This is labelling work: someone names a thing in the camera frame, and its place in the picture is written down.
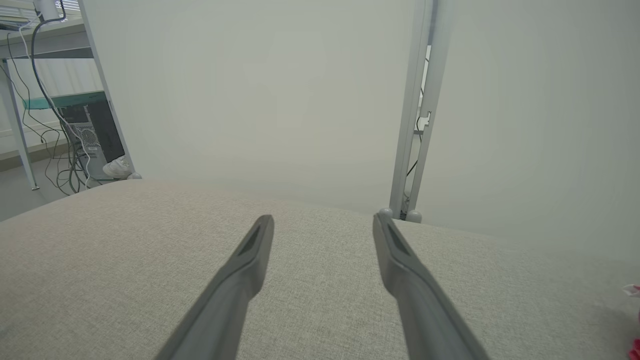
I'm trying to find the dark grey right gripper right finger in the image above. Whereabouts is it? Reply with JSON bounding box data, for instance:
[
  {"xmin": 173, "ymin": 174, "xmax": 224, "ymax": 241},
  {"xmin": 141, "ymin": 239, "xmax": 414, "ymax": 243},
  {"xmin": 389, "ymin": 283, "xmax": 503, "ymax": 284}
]
[{"xmin": 372, "ymin": 213, "xmax": 491, "ymax": 360}]

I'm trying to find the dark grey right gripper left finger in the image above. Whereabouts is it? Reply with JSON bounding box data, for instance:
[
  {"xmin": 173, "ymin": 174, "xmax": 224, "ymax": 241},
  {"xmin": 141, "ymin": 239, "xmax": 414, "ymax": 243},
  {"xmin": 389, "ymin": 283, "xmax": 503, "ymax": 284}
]
[{"xmin": 155, "ymin": 215, "xmax": 275, "ymax": 360}]

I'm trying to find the red Bulls 23 jersey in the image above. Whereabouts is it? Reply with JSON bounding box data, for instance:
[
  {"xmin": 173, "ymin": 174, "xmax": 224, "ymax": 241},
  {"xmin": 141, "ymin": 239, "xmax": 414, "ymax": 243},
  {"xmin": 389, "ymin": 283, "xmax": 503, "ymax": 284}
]
[{"xmin": 621, "ymin": 283, "xmax": 640, "ymax": 360}]

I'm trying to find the white shoe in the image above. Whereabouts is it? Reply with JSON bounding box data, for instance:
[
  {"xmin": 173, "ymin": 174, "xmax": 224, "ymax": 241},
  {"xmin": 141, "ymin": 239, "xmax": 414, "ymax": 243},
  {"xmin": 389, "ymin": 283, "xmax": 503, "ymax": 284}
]
[{"xmin": 102, "ymin": 156, "xmax": 133, "ymax": 179}]

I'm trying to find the black computer tower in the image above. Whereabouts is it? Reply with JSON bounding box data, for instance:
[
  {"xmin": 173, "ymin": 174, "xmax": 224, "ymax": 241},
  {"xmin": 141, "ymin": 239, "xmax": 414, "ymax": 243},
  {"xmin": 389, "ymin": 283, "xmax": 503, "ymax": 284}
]
[{"xmin": 60, "ymin": 102, "xmax": 126, "ymax": 181}]

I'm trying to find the teal edged shelf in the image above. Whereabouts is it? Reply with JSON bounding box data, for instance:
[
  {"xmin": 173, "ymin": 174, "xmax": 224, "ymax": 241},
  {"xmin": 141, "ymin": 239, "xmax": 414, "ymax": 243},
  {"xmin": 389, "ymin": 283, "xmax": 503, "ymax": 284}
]
[{"xmin": 22, "ymin": 91, "xmax": 108, "ymax": 111}]

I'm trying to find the white plastic device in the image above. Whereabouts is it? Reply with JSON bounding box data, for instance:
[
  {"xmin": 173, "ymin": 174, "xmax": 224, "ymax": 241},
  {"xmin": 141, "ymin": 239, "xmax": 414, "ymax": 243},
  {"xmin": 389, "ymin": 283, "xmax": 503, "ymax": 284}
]
[{"xmin": 34, "ymin": 0, "xmax": 67, "ymax": 22}]

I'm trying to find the grey partition joint post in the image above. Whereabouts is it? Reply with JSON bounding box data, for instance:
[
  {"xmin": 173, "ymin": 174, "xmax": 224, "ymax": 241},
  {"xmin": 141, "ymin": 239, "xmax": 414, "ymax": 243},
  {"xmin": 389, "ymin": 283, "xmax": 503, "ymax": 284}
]
[{"xmin": 377, "ymin": 0, "xmax": 453, "ymax": 224}]

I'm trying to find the grey partition end frame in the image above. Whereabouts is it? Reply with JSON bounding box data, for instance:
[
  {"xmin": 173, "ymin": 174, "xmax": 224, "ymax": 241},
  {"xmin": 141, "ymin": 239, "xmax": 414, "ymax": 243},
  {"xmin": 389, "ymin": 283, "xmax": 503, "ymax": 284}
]
[{"xmin": 77, "ymin": 0, "xmax": 142, "ymax": 180}]

